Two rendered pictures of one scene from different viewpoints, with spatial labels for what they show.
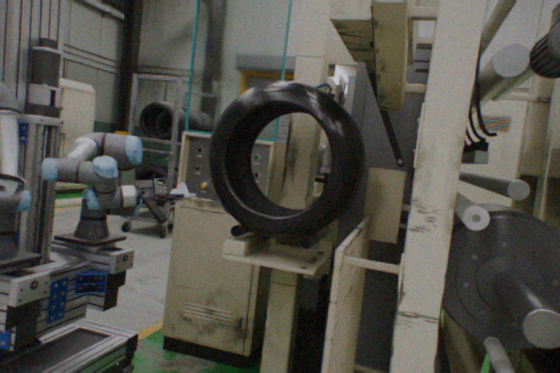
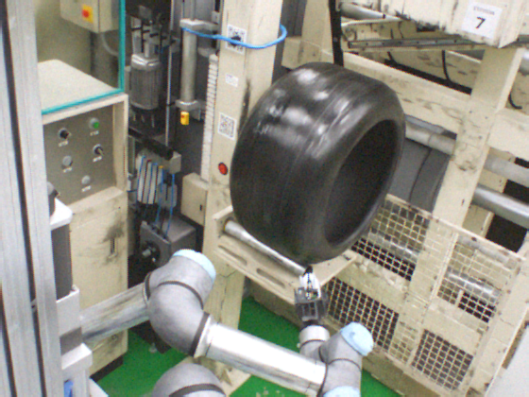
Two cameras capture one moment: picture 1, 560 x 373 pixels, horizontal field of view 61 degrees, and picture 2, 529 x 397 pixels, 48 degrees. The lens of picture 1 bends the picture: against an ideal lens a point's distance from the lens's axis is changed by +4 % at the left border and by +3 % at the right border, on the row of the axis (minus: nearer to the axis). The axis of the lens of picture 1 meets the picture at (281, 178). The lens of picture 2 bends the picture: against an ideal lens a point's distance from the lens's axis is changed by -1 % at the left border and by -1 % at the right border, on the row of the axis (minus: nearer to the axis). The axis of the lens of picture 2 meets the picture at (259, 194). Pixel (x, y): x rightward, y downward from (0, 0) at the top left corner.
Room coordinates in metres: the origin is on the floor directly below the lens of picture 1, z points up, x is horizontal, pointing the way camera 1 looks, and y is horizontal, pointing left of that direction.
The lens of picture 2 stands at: (1.44, 1.60, 2.06)
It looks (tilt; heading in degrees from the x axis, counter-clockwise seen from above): 31 degrees down; 290
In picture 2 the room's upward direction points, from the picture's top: 8 degrees clockwise
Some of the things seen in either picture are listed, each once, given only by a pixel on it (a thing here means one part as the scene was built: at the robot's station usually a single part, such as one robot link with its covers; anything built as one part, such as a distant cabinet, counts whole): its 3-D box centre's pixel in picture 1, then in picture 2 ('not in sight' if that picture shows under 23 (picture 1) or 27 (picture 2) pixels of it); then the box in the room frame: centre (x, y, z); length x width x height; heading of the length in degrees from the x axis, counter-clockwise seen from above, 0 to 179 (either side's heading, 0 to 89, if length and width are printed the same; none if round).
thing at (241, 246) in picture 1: (249, 240); (262, 263); (1.93, 0.10, 0.83); 0.36 x 0.09 x 0.06; 164
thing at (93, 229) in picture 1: (93, 225); not in sight; (2.21, 0.87, 0.77); 0.15 x 0.15 x 0.10
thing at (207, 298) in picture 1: (227, 242); (33, 255); (2.75, 0.28, 0.63); 0.56 x 0.41 x 1.27; 74
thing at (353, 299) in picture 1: (347, 326); (379, 276); (1.58, -0.29, 0.65); 0.90 x 0.02 x 0.70; 164
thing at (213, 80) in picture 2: not in sight; (214, 122); (2.23, -0.07, 1.19); 0.05 x 0.04 x 0.48; 74
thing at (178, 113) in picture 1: (175, 157); not in sight; (6.13, 1.43, 0.96); 1.36 x 0.71 x 1.92; 161
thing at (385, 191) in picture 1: (384, 203); not in sight; (2.00, -0.46, 1.05); 0.20 x 0.15 x 0.30; 164
